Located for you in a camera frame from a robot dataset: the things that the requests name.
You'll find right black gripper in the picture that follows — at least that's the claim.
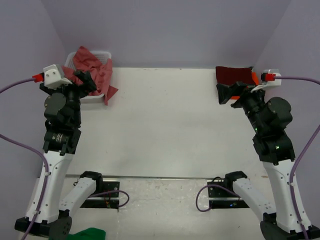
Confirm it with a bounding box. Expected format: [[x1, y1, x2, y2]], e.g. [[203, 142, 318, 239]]
[[216, 80, 271, 133]]

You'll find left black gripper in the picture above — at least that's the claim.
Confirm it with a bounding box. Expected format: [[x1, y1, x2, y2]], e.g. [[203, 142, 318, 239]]
[[41, 69, 97, 125]]

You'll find pink t shirt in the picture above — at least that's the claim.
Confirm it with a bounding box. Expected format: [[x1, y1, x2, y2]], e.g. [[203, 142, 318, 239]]
[[62, 46, 118, 106]]

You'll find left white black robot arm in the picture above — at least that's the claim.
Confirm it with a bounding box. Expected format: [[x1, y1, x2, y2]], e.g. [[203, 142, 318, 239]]
[[14, 65, 104, 240]]

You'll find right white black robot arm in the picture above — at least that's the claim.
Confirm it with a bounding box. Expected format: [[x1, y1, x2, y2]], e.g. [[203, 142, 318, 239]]
[[216, 79, 320, 240]]

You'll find folded dark red shirt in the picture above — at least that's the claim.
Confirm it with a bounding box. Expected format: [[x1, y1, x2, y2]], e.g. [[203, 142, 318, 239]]
[[215, 66, 255, 86]]

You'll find folded orange shirt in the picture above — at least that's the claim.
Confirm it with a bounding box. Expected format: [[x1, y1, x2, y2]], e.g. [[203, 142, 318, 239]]
[[231, 71, 260, 100]]

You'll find white plastic basket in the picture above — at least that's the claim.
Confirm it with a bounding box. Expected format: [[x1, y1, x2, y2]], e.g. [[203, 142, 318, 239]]
[[64, 50, 112, 104]]

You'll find green cloth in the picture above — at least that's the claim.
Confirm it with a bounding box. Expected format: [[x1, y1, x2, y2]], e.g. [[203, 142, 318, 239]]
[[66, 227, 106, 240]]

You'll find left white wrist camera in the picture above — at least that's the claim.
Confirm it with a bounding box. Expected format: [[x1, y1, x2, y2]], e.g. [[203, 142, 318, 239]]
[[43, 64, 72, 90]]

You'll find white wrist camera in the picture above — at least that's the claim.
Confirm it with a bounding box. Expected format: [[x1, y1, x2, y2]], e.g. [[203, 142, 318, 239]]
[[43, 64, 72, 90], [250, 69, 282, 93]]

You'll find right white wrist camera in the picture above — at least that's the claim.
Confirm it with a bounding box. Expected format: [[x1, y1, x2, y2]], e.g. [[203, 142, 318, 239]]
[[250, 69, 282, 93]]

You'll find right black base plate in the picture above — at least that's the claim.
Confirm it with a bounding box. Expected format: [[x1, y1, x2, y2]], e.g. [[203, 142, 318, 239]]
[[207, 186, 249, 210]]

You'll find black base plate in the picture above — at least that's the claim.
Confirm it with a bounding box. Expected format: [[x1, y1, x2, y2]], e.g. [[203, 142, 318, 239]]
[[79, 177, 120, 209], [207, 186, 249, 210]]

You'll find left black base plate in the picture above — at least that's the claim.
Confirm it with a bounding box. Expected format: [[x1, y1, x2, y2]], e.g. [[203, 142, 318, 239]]
[[79, 177, 120, 209]]

